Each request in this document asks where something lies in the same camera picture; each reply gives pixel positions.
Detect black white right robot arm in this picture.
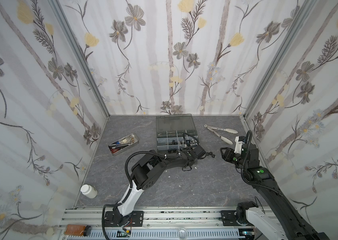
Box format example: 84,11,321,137
220,131,329,240

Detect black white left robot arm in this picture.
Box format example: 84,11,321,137
101,133,209,240

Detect cluster black hex nuts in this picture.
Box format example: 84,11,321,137
206,152,216,158

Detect metal tongs with white tips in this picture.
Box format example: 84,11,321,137
204,124,239,146

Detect green plastic organizer box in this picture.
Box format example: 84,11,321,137
156,114,198,152

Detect metal tray with tools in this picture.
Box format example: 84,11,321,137
108,133,139,156

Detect white plastic bottle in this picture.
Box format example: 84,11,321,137
80,185,98,199

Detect amber bottle with black cap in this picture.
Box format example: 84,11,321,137
64,224,92,237

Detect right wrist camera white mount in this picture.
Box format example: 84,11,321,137
235,136,246,155

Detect aluminium rail frame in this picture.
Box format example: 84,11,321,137
58,206,307,240

